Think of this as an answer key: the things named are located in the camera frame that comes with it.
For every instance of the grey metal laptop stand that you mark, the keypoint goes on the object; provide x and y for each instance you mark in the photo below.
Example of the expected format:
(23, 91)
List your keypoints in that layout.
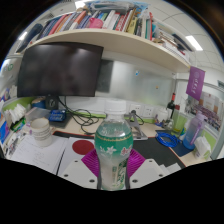
(138, 128)

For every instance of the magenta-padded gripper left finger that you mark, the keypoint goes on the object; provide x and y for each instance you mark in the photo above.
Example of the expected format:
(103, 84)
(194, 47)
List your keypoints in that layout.
(80, 171)

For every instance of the white ribbed mug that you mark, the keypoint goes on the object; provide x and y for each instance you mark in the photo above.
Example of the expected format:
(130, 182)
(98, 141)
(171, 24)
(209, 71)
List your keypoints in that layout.
(41, 131)

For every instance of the wall shelf with books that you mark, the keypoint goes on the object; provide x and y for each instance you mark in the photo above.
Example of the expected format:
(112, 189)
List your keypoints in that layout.
(110, 36)

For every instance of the white tissue pack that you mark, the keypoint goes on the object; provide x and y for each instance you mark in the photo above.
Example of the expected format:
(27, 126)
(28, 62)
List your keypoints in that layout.
(202, 147)

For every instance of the black desk mat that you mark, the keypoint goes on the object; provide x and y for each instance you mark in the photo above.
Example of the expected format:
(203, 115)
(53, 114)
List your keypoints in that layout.
(153, 150)

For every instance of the purple water bottle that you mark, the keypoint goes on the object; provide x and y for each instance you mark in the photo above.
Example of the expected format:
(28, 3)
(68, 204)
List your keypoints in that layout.
(192, 133)

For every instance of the purple hanging banner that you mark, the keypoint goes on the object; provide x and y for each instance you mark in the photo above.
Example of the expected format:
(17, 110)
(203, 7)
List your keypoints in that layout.
(195, 83)

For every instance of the handwritten white paper sheet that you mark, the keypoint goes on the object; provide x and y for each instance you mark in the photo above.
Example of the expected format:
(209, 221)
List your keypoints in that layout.
(36, 153)

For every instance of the translucent green container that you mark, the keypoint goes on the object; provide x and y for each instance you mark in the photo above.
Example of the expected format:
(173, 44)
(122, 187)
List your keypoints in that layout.
(178, 124)

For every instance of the black computer monitor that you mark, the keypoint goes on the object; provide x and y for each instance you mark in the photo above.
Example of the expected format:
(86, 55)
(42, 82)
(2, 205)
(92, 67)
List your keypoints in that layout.
(60, 70)

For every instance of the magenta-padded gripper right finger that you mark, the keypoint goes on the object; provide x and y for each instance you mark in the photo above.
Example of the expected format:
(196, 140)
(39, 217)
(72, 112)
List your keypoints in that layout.
(146, 171)

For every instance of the white wall power outlet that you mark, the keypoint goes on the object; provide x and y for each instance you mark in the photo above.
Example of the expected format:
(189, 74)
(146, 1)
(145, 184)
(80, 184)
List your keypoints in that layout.
(135, 109)
(148, 111)

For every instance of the flat round red coaster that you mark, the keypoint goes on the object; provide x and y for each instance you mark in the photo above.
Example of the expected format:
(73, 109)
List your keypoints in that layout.
(82, 147)

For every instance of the stack of white napkins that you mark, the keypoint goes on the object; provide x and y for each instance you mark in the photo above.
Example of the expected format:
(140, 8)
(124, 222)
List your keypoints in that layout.
(15, 113)

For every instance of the blank white paper sheet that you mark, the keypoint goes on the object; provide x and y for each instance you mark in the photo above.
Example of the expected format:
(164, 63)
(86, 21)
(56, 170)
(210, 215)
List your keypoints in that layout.
(71, 160)

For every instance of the blue snack packet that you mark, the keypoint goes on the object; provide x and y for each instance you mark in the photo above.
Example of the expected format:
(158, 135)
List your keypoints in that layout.
(57, 115)

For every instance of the dark wine bottle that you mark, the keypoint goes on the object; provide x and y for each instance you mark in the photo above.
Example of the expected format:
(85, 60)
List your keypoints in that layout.
(171, 105)

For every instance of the green-labelled clear drink bottle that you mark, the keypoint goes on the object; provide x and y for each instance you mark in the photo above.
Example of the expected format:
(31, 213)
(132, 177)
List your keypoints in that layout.
(113, 140)

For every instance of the dark blue mouse pad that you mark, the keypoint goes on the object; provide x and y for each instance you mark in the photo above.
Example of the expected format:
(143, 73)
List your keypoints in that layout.
(181, 149)

